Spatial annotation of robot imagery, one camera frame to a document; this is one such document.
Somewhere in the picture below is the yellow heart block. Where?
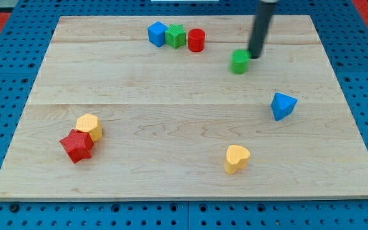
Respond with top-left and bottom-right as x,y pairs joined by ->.
224,144 -> 250,174

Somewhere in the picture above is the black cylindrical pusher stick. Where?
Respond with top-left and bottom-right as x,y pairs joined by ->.
248,0 -> 279,59

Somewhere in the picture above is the blue triangle block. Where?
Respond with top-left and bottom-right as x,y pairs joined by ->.
271,92 -> 298,121

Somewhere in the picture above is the green cylinder block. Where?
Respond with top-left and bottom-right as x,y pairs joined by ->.
230,49 -> 250,74

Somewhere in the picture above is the green star block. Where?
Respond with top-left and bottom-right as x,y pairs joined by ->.
165,24 -> 187,49

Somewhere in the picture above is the yellow hexagon block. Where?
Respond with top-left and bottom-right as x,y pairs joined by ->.
76,113 -> 103,142

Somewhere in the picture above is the red star block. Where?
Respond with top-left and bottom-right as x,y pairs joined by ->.
59,129 -> 94,164

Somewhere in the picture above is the light wooden board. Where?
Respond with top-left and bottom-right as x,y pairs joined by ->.
0,15 -> 368,202

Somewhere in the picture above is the blue cube block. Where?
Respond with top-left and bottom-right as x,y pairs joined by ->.
148,21 -> 167,47

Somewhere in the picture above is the red cylinder block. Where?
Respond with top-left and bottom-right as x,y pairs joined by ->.
188,28 -> 206,52

